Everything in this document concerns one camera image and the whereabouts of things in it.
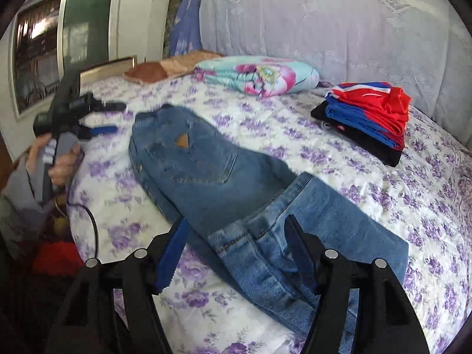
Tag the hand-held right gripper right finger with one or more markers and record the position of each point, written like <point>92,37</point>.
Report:
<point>300,256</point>

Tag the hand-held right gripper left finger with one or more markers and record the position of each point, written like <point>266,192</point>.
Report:
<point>171,258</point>

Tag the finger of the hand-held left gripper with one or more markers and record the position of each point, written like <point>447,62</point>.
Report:
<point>110,106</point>
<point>105,129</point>

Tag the blue denim pants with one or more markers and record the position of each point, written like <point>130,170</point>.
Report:
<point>206,177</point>

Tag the person's left forearm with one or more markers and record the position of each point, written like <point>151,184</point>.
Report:
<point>22,191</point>

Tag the person's left hand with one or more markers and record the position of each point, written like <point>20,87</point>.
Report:
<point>64,167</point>

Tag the brown pillow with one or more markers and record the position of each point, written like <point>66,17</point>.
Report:
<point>147,70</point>

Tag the white framed window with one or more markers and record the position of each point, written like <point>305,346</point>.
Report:
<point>73,25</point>

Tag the bed with purple floral sheet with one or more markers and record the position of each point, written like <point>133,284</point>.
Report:
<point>368,191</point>

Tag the mottled grey-green board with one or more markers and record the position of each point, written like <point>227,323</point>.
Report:
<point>170,29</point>

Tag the red cloth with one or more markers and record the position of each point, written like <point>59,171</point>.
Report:
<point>55,260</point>

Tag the blue patterned cloth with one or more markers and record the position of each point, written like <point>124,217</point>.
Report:
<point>188,18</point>

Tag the folded black garment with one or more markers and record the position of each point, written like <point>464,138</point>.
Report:
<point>368,147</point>

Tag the folded blue garment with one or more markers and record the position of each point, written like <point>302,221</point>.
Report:
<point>354,116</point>

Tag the folded floral blanket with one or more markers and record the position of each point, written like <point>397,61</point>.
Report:
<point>258,75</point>

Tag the folded red and blue shirt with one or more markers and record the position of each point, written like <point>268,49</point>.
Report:
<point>376,99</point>

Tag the white lace headboard cover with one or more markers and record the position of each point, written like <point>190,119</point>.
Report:
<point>313,25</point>

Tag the gold picture frame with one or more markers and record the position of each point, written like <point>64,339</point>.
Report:
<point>107,68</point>

